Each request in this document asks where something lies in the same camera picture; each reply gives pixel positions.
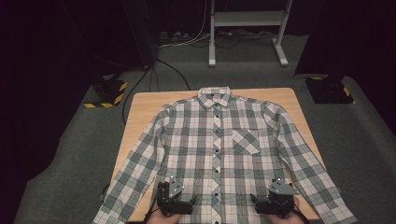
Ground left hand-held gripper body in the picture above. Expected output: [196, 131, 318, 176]
[155, 175, 194, 217]

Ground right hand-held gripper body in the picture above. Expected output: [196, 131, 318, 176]
[255, 177, 301, 218]

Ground plaid button-up shirt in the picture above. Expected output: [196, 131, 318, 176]
[92, 86, 359, 224]

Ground black yellow striped stand base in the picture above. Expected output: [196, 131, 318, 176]
[83, 74, 129, 109]
[303, 74, 356, 105]

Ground power strip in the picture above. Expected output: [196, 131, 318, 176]
[159, 30, 191, 43]

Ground dark curtain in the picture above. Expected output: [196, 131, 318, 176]
[0, 0, 148, 188]
[292, 0, 396, 134]

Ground right hand-held gripper cable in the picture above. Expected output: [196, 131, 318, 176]
[292, 207, 311, 224]

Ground black floor cable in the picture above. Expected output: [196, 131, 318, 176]
[155, 58, 192, 91]
[121, 66, 150, 125]

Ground tangled black cables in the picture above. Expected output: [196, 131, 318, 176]
[214, 30, 276, 49]

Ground white cable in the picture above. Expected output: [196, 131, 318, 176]
[158, 0, 210, 49]

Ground black stand post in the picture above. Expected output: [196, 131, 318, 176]
[120, 0, 158, 71]

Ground white metal desk frame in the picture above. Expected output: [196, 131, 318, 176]
[208, 0, 293, 68]

